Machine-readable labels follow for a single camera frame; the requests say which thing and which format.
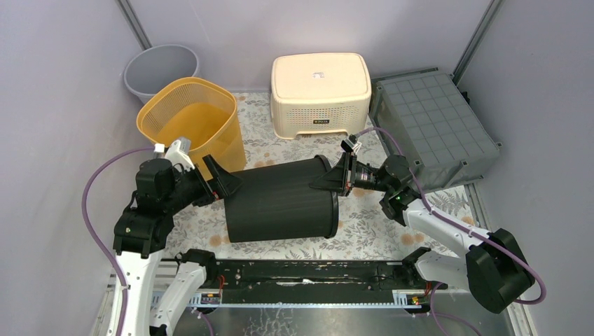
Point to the floral patterned table mat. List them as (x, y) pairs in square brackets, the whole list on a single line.
[(364, 233)]

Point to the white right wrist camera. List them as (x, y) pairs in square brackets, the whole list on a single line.
[(351, 144)]

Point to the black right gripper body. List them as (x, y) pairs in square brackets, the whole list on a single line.
[(364, 177)]

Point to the white slotted cable duct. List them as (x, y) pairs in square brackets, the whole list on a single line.
[(292, 298)]

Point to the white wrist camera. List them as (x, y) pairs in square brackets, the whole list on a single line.
[(176, 153), (351, 144)]

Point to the black round plastic bin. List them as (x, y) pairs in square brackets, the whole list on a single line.
[(276, 202)]

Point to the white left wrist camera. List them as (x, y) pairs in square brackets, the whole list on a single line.
[(176, 153)]

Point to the yellow bin with black liner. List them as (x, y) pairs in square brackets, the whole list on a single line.
[(202, 112)]

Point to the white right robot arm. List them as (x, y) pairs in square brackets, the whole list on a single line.
[(489, 265)]

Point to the grey plastic storage bin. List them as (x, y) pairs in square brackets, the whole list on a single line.
[(432, 124)]

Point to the grey round plastic bin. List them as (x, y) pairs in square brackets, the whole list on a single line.
[(153, 69)]

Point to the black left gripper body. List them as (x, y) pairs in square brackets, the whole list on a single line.
[(204, 181)]

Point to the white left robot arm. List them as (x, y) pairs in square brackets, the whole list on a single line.
[(139, 243)]

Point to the small circuit board left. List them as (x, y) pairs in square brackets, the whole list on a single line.
[(210, 299)]

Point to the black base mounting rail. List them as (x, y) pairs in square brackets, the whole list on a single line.
[(248, 276)]

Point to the cream perforated plastic basket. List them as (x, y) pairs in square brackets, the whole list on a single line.
[(319, 93)]

